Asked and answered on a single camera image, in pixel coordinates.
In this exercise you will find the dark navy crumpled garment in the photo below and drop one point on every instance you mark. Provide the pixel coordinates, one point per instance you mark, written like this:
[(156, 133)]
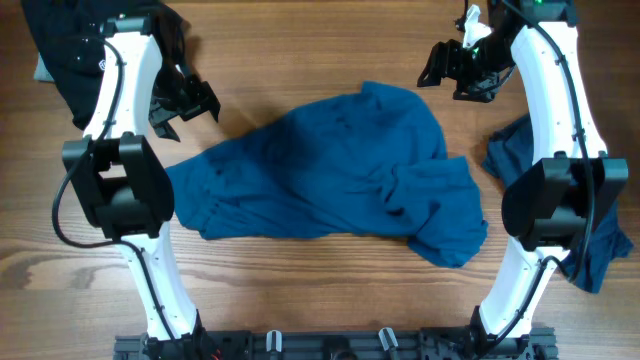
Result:
[(510, 154)]

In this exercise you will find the black folded polo shirt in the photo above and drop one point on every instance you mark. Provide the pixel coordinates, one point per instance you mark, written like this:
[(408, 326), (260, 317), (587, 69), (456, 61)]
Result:
[(59, 30)]

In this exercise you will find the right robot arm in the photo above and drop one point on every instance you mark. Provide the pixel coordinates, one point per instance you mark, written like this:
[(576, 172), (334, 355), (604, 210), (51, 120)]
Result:
[(552, 209)]

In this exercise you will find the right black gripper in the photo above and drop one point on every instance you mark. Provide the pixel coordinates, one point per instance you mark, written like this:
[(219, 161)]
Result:
[(443, 61)]

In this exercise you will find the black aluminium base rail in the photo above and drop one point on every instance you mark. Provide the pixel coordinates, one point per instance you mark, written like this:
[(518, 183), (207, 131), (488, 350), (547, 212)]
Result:
[(335, 344)]

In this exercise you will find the grey folded cloth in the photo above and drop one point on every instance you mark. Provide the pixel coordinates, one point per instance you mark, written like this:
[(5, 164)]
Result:
[(41, 73)]

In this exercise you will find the blue polo shirt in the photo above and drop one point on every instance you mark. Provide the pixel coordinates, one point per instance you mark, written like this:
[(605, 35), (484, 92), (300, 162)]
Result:
[(371, 163)]

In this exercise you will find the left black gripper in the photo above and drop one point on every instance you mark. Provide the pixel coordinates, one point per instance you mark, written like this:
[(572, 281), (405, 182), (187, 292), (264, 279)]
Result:
[(203, 100)]

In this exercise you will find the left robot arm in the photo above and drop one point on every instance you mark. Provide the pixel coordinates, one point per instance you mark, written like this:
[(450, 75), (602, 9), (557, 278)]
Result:
[(121, 185)]

